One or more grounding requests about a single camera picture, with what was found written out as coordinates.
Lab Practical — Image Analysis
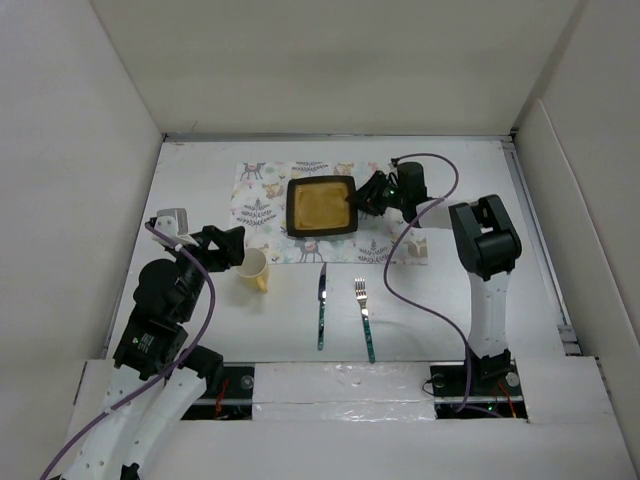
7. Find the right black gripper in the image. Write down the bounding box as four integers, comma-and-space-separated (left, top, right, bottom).
345, 169, 408, 215

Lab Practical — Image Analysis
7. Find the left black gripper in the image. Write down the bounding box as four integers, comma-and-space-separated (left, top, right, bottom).
166, 224, 243, 320

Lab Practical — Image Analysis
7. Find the square yellow black plate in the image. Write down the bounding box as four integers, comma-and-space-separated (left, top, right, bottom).
285, 175, 358, 238

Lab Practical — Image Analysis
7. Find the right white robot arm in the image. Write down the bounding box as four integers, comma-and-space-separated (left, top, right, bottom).
347, 153, 522, 399

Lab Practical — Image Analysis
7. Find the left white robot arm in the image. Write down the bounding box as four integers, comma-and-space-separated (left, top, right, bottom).
61, 217, 245, 479

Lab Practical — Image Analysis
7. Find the yellow mug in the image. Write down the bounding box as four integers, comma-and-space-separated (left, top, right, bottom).
235, 248, 269, 294

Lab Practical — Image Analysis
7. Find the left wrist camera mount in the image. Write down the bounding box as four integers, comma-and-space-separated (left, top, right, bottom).
150, 208, 191, 245

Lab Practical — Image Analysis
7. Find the fork with teal handle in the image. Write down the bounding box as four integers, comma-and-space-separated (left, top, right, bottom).
354, 277, 376, 364

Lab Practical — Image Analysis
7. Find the knife with teal handle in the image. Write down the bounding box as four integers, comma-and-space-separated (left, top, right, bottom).
317, 263, 327, 351

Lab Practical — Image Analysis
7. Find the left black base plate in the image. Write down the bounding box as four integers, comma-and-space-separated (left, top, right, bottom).
182, 363, 255, 421

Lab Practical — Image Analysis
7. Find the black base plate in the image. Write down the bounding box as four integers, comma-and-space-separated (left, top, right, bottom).
422, 362, 528, 420
182, 363, 255, 421

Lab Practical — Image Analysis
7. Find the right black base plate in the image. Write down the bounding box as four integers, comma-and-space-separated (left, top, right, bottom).
422, 362, 528, 420

